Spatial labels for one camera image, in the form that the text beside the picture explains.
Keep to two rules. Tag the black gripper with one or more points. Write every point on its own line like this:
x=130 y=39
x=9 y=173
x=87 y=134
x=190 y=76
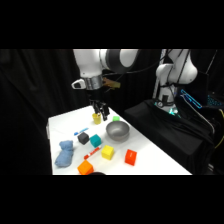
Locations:
x=96 y=96

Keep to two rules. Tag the teal blue cube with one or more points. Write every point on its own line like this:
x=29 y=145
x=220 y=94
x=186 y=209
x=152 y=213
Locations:
x=95 y=140

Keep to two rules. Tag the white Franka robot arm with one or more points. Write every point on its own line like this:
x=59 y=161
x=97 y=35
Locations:
x=90 y=63

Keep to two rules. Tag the small green cube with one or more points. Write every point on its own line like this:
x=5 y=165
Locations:
x=116 y=118

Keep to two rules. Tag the grey metal bowl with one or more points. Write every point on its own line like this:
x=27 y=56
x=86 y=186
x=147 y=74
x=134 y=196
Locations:
x=117 y=131

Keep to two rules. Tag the black cube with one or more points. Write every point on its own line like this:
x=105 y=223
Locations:
x=83 y=138

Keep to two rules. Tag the yellow cube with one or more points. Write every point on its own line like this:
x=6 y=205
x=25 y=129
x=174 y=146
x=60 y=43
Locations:
x=107 y=152

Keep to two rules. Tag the red cube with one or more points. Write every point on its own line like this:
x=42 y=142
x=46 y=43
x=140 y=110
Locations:
x=130 y=157

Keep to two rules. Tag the orange cube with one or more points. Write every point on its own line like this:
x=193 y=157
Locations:
x=85 y=167

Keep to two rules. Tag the black bowl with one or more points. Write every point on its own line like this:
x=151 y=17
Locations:
x=96 y=173

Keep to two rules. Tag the yellow cup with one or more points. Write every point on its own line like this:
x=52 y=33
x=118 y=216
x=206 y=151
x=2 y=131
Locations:
x=96 y=119

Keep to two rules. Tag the blue marker pen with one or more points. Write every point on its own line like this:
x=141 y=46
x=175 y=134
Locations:
x=81 y=131

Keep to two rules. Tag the red marker pen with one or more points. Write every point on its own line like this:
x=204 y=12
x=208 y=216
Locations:
x=91 y=153

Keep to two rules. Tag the blue cloth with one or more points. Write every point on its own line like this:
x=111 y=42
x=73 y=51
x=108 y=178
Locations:
x=64 y=154

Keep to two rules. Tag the black covered robot stand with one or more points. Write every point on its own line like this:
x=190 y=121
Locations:
x=166 y=133

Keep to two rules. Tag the small green light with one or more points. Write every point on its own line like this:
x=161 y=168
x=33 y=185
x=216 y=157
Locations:
x=172 y=112

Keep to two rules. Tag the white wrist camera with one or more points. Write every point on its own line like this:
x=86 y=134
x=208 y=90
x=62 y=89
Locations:
x=78 y=83

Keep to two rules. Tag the blue lit frame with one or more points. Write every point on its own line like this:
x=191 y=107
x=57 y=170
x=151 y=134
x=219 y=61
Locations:
x=191 y=98

